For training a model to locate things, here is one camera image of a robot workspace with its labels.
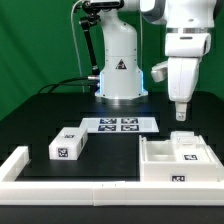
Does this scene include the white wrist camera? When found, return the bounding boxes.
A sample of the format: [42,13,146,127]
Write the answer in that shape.
[151,61,168,82]

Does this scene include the black cable bundle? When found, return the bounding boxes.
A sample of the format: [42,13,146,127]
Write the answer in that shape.
[37,76,100,94]

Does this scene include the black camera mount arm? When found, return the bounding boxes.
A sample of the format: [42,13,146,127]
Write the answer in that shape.
[79,0,124,75]

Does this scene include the white fiducial marker base plate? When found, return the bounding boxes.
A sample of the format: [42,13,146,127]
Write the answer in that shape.
[80,117,159,133]

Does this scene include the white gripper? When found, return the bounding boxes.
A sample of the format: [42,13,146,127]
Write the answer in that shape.
[168,57,201,121]

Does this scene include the white cabinet body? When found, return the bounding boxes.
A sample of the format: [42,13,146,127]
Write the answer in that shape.
[139,136,224,182]

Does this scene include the small white cabinet top box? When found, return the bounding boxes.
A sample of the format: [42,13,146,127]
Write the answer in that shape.
[49,127,88,160]

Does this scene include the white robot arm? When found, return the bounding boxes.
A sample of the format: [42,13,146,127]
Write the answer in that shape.
[98,0,224,121]

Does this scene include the white U-shaped boundary frame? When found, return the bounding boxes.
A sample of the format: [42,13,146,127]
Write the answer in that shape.
[0,146,224,206]

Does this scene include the grey hanging cable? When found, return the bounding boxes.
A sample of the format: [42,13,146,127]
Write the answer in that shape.
[70,0,86,94]

